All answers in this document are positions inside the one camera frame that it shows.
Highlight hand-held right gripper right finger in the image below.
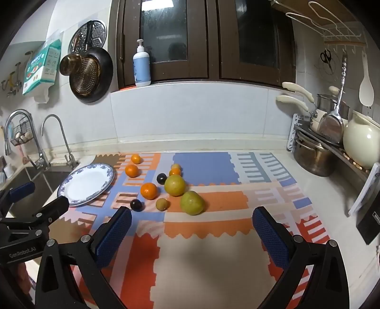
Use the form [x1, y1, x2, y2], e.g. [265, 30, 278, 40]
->
[252, 206, 349, 309]

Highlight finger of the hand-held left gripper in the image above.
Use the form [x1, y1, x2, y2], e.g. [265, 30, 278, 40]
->
[0, 195, 69, 241]
[0, 182, 35, 217]

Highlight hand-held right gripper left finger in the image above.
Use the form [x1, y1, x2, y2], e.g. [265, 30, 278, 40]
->
[35, 206, 133, 309]

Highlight blue patterned white plate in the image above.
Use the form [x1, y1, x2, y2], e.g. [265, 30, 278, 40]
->
[57, 162, 116, 207]

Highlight yellow-green citrus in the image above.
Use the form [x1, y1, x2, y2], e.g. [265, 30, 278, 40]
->
[180, 191, 205, 216]
[164, 175, 186, 197]

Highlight stainless steel sink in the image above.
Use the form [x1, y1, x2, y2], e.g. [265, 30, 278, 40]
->
[0, 166, 72, 220]

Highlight chrome kitchen faucet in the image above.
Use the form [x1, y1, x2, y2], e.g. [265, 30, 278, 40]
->
[4, 109, 51, 171]

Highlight slim gooseneck steel faucet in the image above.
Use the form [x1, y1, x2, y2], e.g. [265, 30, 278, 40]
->
[42, 114, 80, 170]

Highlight colourful patterned foam mat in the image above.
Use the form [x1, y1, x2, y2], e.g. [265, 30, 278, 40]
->
[58, 152, 333, 309]

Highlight stainless steel pot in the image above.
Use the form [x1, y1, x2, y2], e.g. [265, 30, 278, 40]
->
[294, 131, 336, 177]

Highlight metal dish rack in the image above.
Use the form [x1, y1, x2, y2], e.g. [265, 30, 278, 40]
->
[292, 123, 375, 185]

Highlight boxed tissue pack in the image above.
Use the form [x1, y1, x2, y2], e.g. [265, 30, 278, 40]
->
[22, 39, 63, 103]

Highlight steel spatula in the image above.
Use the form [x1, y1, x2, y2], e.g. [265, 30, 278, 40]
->
[318, 53, 348, 145]

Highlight cream ceramic pot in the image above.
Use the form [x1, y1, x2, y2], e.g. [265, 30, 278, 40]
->
[343, 111, 380, 170]

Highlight black frying pan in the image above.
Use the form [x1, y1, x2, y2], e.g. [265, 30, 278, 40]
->
[69, 48, 114, 104]

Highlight small brass pot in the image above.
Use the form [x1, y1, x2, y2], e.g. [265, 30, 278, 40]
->
[59, 53, 82, 76]

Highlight steel lidded pot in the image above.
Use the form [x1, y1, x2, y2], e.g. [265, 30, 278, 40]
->
[316, 93, 351, 118]

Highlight white pump bottle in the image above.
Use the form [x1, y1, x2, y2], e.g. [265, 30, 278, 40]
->
[133, 39, 152, 87]

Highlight round metal steamer plate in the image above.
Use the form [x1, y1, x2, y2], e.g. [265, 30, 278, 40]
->
[68, 20, 107, 55]

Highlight white rice paddle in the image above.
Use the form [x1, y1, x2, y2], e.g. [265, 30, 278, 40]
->
[359, 50, 375, 107]

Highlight black scissors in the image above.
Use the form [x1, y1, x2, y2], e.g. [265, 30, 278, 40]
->
[320, 49, 333, 73]

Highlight brown framed window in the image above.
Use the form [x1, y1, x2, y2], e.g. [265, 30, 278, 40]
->
[111, 0, 297, 92]

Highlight black wire basket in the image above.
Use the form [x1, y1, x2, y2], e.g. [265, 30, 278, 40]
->
[9, 117, 34, 146]

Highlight brass wall hooks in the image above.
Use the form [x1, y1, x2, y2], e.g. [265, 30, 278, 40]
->
[1, 62, 23, 97]

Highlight cream handled saucepan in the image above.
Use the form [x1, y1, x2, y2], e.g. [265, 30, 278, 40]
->
[276, 95, 321, 131]
[282, 82, 327, 125]

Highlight wooden hook rail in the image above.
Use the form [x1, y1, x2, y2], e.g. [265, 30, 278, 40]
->
[323, 40, 367, 55]

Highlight white wire rack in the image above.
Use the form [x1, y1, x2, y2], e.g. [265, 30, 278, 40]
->
[285, 1, 367, 42]

